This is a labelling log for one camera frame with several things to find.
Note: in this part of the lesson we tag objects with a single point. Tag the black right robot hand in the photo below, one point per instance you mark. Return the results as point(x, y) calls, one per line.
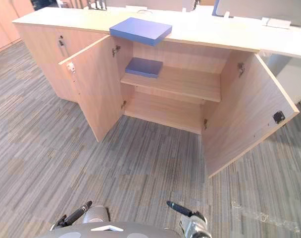
point(181, 209)

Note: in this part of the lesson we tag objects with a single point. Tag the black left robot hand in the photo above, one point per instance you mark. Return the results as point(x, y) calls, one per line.
point(76, 214)

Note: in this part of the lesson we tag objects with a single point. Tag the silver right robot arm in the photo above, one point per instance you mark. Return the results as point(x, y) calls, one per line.
point(197, 229)

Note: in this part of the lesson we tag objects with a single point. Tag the wooden cabinet door, black latch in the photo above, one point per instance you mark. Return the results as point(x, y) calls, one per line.
point(242, 116)

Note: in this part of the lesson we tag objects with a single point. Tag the wooden cabinet shelf board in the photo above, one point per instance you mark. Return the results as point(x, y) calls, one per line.
point(180, 84)

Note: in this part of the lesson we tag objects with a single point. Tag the wooden cabinet door, white latch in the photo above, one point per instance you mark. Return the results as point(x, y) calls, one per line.
point(98, 86)

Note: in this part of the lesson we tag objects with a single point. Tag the black door latch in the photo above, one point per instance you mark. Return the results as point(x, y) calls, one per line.
point(279, 116)

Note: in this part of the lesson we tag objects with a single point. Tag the small blue folder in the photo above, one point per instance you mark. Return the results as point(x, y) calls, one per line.
point(143, 67)

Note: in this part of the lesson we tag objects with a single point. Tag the white door latch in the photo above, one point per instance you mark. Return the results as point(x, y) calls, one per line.
point(71, 67)

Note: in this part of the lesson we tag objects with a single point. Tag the metal door hinge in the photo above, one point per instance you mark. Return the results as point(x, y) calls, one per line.
point(115, 50)
point(240, 69)

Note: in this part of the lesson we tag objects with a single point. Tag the large blue folder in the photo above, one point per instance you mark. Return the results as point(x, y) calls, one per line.
point(140, 29)

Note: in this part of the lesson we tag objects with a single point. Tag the light wooden office cabinet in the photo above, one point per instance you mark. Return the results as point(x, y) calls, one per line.
point(41, 32)

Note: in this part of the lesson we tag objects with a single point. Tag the grey robot torso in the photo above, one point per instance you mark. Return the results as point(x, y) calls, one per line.
point(108, 231)

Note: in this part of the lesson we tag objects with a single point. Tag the clear tape strip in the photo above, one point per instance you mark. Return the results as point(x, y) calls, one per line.
point(264, 218)

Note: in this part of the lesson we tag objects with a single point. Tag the black desk organiser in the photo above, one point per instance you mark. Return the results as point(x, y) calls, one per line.
point(97, 4)

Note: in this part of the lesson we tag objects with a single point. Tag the white monitor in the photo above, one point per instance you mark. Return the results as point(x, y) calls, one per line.
point(264, 7)

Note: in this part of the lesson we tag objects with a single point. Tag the wooden wall cabinet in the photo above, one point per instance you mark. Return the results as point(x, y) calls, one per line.
point(4, 22)

